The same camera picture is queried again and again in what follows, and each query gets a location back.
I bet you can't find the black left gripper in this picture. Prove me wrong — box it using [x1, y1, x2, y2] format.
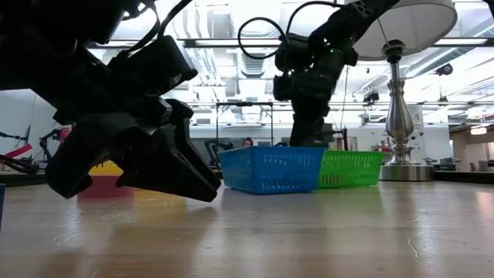
[45, 61, 222, 203]

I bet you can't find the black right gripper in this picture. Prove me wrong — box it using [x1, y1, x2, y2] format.
[289, 46, 360, 148]

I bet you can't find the black monitor on arm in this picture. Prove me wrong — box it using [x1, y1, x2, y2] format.
[322, 122, 349, 151]

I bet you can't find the yellow plastic basket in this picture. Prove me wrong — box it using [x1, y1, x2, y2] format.
[87, 160, 124, 178]

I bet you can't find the blue plastic basket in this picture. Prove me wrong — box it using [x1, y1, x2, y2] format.
[218, 146, 327, 195]

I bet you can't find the green plastic basket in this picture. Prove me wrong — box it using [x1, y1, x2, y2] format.
[316, 150, 386, 189]

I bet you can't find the silver lamp with white shade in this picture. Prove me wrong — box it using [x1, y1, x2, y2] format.
[353, 0, 458, 182]

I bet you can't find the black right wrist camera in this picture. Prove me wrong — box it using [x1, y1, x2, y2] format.
[272, 73, 294, 102]

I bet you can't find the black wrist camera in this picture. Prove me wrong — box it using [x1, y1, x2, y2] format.
[272, 73, 294, 102]
[107, 34, 200, 102]

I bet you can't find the black metal stand frame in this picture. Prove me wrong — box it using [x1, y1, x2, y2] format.
[215, 101, 275, 150]

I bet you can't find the red machine frame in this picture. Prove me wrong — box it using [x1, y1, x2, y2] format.
[57, 127, 74, 144]

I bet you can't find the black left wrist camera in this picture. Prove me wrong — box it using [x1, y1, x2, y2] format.
[107, 34, 200, 102]

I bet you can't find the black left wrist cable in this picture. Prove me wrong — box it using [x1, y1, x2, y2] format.
[125, 0, 194, 55]

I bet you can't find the black aluminium table frame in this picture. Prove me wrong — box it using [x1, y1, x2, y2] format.
[0, 171, 494, 187]

